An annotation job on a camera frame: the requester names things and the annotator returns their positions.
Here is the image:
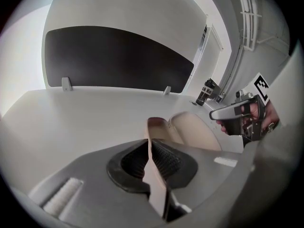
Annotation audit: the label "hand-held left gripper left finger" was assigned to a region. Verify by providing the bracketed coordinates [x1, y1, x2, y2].
[10, 138, 167, 228]

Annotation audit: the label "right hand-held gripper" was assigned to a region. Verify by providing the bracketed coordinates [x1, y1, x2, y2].
[209, 72, 271, 143]

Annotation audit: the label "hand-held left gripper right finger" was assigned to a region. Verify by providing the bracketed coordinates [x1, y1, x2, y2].
[151, 138, 245, 223]

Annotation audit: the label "person's right hand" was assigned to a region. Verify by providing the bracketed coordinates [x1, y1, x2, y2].
[215, 102, 261, 135]

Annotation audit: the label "black bottle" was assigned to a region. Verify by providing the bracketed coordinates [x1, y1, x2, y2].
[195, 78, 215, 105]

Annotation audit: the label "black desk divider panel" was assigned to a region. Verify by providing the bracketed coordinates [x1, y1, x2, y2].
[44, 26, 195, 95]

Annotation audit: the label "white wall pipes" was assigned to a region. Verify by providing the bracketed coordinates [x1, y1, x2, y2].
[222, 0, 264, 98]

